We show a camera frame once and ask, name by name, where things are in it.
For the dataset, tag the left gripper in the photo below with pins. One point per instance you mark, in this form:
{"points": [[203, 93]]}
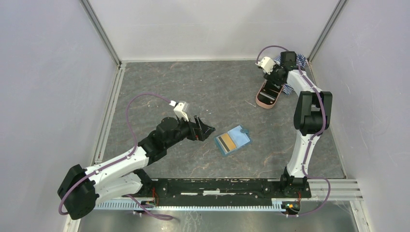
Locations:
{"points": [[199, 131]]}

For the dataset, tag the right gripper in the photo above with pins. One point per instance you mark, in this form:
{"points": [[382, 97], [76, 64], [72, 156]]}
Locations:
{"points": [[270, 77]]}

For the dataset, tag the pink card box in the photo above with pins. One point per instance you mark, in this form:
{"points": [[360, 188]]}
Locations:
{"points": [[268, 94]]}

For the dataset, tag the orange credit card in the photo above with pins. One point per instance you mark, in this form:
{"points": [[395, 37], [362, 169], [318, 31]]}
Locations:
{"points": [[226, 142]]}

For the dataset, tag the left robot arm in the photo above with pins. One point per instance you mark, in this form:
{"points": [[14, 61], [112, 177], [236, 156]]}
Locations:
{"points": [[84, 188]]}

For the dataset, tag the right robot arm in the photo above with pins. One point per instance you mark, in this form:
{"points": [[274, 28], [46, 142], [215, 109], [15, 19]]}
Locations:
{"points": [[311, 117]]}

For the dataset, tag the striped blue white cloth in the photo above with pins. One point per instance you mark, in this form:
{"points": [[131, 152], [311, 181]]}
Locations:
{"points": [[302, 61]]}

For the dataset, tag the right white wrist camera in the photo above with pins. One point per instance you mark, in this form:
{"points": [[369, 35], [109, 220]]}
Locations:
{"points": [[266, 64]]}

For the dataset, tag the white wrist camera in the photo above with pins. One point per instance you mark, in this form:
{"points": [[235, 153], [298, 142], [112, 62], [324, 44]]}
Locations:
{"points": [[180, 110], [266, 64]]}

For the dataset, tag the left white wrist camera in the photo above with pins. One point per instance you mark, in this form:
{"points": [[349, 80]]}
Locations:
{"points": [[180, 110]]}

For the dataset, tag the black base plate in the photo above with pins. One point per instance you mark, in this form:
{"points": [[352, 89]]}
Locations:
{"points": [[220, 192]]}

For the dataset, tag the light blue cable duct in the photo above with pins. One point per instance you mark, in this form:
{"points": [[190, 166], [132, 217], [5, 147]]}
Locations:
{"points": [[132, 205]]}

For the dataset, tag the aluminium frame rail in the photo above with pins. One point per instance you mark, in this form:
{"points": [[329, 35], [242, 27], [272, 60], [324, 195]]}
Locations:
{"points": [[334, 189]]}

